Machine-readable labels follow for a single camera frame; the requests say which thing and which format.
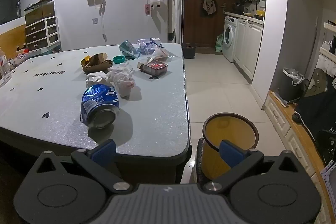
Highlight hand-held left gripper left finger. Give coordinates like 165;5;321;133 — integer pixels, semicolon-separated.
26;139;133;193

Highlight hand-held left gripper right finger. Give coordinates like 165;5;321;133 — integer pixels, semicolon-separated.
202;139;310;193

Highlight yellow trash bin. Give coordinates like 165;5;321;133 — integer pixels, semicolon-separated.
202;113;260;181

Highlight crushed blue soda can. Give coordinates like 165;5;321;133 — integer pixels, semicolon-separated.
80;84;121;130

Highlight white paper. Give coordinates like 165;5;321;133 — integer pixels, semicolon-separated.
86;71;111;88

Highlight white plastic bag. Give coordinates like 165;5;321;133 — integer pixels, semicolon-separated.
106;63;135;98

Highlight torn brown cardboard box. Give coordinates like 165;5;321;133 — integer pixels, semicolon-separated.
80;52;114;73

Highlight white low cabinet wooden top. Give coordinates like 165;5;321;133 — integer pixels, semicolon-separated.
264;90;336;224

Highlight grey bin with white liner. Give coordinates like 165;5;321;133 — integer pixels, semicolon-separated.
282;67;306;102

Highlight black printed cloth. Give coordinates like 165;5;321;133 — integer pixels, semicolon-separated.
294;68;336;167

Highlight teal plastic wrapper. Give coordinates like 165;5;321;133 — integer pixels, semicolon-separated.
119;40;139;59

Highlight white kitchen base cabinets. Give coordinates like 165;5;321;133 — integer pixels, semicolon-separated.
234;17;264;83

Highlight small black floor box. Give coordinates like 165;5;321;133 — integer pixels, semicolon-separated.
182;43;196;59

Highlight green plastic bag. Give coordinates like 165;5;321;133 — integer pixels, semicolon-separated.
215;33;224;53

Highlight clear plastic packaging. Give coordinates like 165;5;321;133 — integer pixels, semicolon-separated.
147;47;175;62

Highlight blue purple plastic bag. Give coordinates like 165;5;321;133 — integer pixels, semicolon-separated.
136;38;163;55

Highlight white washing machine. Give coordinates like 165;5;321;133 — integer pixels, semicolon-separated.
223;15;239;63

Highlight pile of small toys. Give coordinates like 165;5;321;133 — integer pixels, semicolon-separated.
14;44;29;62

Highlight clear plastic water bottle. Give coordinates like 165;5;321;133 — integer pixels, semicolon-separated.
0;46;12;81

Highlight white drawer cabinet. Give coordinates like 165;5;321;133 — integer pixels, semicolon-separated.
24;16;61;52

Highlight brown wooden door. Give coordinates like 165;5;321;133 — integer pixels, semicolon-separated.
181;0;229;48

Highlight glass tank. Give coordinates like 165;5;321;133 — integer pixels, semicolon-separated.
24;0;56;26

